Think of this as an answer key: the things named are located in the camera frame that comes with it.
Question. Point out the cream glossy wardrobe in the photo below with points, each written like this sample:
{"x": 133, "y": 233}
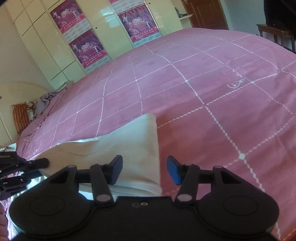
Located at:
{"x": 53, "y": 55}

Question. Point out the white pants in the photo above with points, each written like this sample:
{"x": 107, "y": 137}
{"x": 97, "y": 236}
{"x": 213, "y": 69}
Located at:
{"x": 139, "y": 181}

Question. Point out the orange striped pillow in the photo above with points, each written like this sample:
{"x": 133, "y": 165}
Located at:
{"x": 20, "y": 117}

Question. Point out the lavender crumpled blanket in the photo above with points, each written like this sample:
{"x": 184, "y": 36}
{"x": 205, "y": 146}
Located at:
{"x": 46, "y": 103}

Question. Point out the purple poster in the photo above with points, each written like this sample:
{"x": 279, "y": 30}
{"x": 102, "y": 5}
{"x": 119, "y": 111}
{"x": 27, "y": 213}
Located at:
{"x": 70, "y": 20}
{"x": 137, "y": 21}
{"x": 89, "y": 51}

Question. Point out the dark wooden side table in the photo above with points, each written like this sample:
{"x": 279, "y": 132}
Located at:
{"x": 279, "y": 35}

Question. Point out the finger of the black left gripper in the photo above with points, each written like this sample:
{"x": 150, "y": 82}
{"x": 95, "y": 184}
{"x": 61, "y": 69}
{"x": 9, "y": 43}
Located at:
{"x": 35, "y": 164}

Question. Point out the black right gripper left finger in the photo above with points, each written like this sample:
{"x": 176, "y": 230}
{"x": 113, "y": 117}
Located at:
{"x": 64, "y": 185}

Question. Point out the purple poster right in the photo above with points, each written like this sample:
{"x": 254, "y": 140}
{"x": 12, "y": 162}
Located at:
{"x": 137, "y": 21}

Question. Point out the brown wooden door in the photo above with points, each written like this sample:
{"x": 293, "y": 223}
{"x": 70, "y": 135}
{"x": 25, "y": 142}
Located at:
{"x": 207, "y": 14}

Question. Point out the purple poster upper left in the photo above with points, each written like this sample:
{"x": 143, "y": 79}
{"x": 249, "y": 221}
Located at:
{"x": 70, "y": 20}

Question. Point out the purple poster lower left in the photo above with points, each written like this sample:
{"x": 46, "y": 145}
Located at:
{"x": 89, "y": 51}

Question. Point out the white patterned pillow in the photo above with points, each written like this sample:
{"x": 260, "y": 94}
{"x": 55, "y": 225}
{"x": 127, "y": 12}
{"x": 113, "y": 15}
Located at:
{"x": 31, "y": 109}

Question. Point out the pink checked bed sheet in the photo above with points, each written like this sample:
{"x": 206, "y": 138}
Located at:
{"x": 220, "y": 98}

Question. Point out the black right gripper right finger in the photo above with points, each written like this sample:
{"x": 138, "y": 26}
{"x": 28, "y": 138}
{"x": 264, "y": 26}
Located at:
{"x": 188, "y": 178}

